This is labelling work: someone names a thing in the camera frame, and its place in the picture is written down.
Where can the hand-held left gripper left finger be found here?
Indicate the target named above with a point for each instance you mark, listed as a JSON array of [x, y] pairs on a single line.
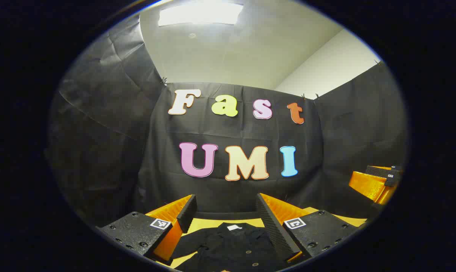
[[188, 213]]

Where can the ceiling light panel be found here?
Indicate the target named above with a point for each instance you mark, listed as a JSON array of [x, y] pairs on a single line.
[[201, 13]]

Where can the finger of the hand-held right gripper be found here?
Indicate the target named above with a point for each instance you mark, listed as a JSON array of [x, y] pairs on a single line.
[[367, 185]]

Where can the black button shirt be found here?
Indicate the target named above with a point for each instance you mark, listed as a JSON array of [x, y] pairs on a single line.
[[231, 245]]

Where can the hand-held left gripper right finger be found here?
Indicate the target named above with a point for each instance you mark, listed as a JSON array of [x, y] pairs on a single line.
[[273, 226]]

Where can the black backdrop cloth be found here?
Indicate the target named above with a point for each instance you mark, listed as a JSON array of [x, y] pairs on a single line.
[[212, 132]]

